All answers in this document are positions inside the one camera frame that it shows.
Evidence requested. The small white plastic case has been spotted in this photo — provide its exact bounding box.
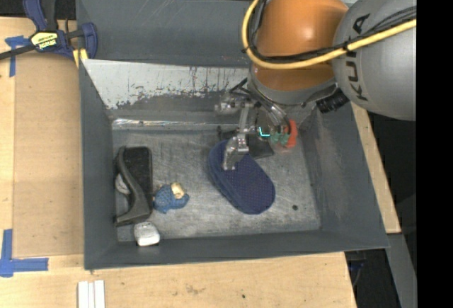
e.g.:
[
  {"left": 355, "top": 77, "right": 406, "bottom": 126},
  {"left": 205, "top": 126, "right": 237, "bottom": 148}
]
[{"left": 133, "top": 221, "right": 161, "bottom": 247}]

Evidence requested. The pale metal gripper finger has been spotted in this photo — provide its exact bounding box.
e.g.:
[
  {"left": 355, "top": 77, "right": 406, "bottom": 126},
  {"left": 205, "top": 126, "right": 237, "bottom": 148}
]
[{"left": 222, "top": 135, "right": 251, "bottom": 172}]

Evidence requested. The blue toy with beige head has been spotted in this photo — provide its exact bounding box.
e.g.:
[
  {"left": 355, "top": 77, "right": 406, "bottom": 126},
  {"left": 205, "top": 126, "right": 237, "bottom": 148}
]
[{"left": 152, "top": 182, "right": 190, "bottom": 215}]

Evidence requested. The grey metal bin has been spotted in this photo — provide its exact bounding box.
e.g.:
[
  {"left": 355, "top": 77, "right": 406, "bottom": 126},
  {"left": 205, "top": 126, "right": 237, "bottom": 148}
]
[{"left": 74, "top": 0, "right": 391, "bottom": 270}]

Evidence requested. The pale grey rounded thing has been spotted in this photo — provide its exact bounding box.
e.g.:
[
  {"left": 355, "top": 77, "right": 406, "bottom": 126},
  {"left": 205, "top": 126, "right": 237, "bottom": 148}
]
[{"left": 114, "top": 173, "right": 131, "bottom": 195}]

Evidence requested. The dark grey curved plastic piece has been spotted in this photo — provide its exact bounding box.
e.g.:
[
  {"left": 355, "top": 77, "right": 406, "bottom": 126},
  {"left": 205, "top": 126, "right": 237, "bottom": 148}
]
[{"left": 113, "top": 147, "right": 154, "bottom": 228}]

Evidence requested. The dark blue oval mesh pouch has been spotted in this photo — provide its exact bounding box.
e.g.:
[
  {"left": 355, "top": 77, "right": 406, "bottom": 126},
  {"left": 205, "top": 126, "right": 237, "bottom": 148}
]
[{"left": 207, "top": 139, "right": 277, "bottom": 216}]

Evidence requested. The black cylinder on white bracket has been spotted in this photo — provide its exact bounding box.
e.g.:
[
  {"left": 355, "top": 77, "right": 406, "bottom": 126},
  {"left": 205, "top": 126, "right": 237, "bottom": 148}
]
[{"left": 300, "top": 85, "right": 350, "bottom": 115}]

